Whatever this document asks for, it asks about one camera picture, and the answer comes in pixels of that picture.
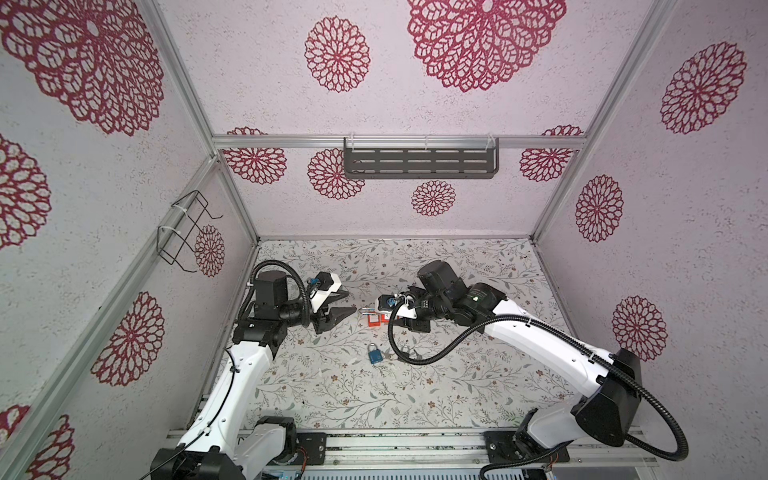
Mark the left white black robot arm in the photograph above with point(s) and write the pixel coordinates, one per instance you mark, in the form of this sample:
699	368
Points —
276	300

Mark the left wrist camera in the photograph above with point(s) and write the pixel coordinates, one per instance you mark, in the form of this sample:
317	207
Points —
323	289

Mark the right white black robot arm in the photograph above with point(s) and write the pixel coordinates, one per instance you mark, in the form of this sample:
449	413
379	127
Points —
603	407

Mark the blue padlock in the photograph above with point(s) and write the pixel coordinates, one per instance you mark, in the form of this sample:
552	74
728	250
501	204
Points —
375	355

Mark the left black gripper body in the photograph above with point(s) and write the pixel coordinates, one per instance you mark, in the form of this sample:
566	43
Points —
321	320

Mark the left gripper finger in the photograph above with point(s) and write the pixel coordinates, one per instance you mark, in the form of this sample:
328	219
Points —
340	313
337	296

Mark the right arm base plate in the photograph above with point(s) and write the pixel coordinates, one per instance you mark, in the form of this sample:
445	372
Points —
516	447

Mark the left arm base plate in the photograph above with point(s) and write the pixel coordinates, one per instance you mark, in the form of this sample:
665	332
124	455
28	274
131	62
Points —
300	447

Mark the black wire wall basket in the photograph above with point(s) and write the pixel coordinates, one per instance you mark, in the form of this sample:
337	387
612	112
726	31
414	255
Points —
193	243

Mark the aluminium front rail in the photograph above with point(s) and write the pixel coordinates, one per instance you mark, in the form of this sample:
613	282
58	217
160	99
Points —
454	448

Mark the grey slotted wall shelf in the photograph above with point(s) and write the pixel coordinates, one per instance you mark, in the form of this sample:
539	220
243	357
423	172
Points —
425	163

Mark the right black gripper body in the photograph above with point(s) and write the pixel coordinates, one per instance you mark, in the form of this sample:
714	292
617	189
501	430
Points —
420	323

